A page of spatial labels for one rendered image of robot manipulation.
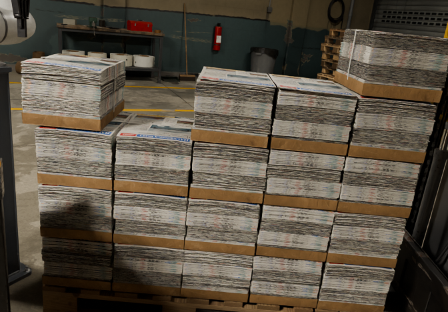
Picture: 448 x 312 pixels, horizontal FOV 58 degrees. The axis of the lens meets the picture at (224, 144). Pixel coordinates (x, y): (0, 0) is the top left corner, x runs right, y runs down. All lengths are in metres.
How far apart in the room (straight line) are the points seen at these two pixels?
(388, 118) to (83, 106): 1.11
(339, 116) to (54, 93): 1.04
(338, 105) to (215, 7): 7.30
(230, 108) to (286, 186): 0.37
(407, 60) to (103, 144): 1.13
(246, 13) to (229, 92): 7.54
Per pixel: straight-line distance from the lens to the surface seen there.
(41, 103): 1.61
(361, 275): 1.83
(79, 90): 1.54
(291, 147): 1.51
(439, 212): 2.37
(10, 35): 1.96
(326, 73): 8.26
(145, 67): 7.68
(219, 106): 1.46
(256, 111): 1.46
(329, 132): 1.52
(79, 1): 8.13
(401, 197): 1.70
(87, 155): 1.58
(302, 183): 1.57
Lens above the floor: 1.28
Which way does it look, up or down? 17 degrees down
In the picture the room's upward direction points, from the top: 6 degrees clockwise
